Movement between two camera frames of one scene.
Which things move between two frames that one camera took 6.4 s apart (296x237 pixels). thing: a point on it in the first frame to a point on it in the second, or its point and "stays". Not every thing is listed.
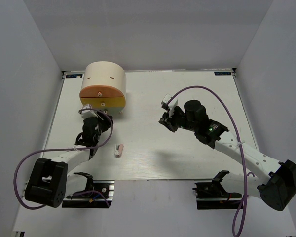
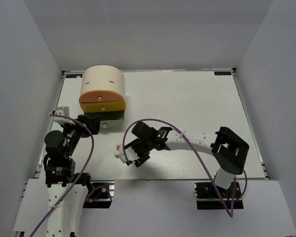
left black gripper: x=108 y=122 to x=93 y=123
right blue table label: x=222 y=73 stays
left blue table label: x=73 y=75 stays
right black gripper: x=168 y=122 to x=142 y=157
